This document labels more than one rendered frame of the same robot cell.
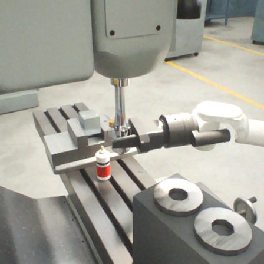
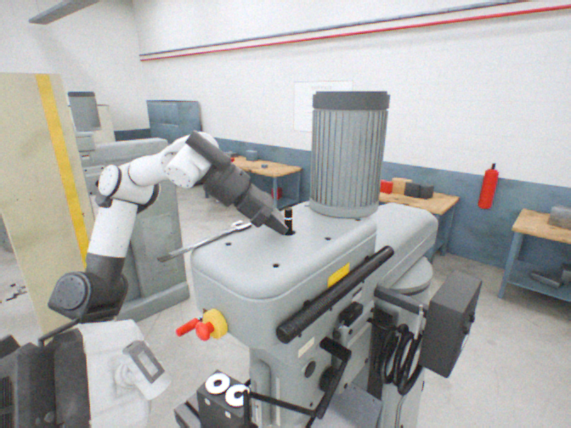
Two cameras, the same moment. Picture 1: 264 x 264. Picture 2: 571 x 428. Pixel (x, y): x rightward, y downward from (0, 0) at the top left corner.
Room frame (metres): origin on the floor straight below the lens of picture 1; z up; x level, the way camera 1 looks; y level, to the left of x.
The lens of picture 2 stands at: (1.31, -0.24, 2.21)
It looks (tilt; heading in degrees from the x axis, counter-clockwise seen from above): 21 degrees down; 159
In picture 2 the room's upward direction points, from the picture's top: straight up
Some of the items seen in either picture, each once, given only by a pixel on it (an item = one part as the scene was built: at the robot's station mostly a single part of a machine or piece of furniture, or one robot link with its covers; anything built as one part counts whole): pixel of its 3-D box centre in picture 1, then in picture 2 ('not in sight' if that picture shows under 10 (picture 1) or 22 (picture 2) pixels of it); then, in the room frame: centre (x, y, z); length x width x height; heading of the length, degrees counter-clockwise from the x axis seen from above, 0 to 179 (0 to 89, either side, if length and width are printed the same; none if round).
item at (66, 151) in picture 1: (99, 137); not in sight; (0.88, 0.10, 1.01); 0.35 x 0.15 x 0.11; 115
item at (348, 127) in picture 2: not in sight; (347, 152); (0.54, 0.24, 2.05); 0.20 x 0.20 x 0.32
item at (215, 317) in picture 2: not in sight; (215, 323); (0.76, -0.18, 1.76); 0.06 x 0.02 x 0.06; 27
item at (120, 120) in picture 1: (119, 105); not in sight; (0.65, 0.02, 1.23); 0.03 x 0.03 x 0.11
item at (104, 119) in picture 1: (106, 125); not in sight; (0.89, 0.08, 1.04); 0.12 x 0.06 x 0.04; 25
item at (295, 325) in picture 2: not in sight; (345, 284); (0.77, 0.12, 1.79); 0.45 x 0.04 x 0.04; 117
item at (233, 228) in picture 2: not in sight; (207, 239); (0.63, -0.17, 1.89); 0.24 x 0.04 x 0.01; 120
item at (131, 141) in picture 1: (125, 143); not in sight; (0.62, 0.01, 1.14); 0.06 x 0.02 x 0.03; 104
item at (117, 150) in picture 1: (121, 138); not in sight; (0.65, 0.02, 1.13); 0.05 x 0.05 x 0.06
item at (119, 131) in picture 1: (120, 127); not in sight; (0.65, 0.02, 1.17); 0.05 x 0.05 x 0.01
